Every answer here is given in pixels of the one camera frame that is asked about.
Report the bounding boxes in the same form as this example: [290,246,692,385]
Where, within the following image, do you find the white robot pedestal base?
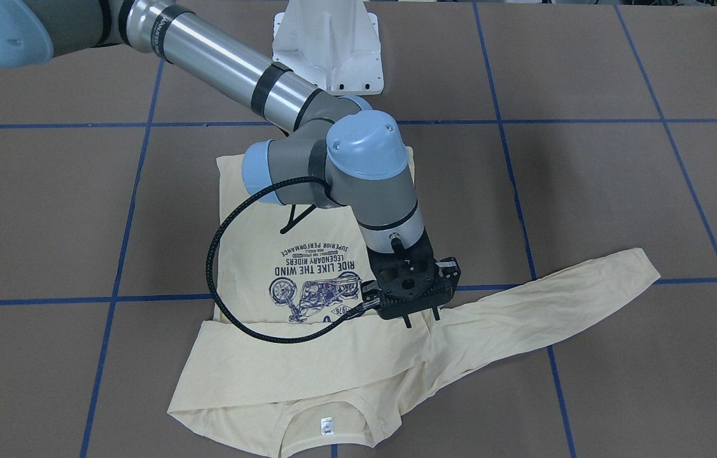
[273,1,385,96]

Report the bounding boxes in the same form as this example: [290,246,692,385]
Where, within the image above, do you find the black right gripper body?
[361,232,462,320]

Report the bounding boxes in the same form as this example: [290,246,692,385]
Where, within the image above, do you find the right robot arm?
[0,1,461,341]

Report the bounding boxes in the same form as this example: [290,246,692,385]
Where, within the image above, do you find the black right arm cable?
[205,176,384,345]

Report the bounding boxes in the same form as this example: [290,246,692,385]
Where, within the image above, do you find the cream long-sleeve graphic shirt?
[167,202,660,457]

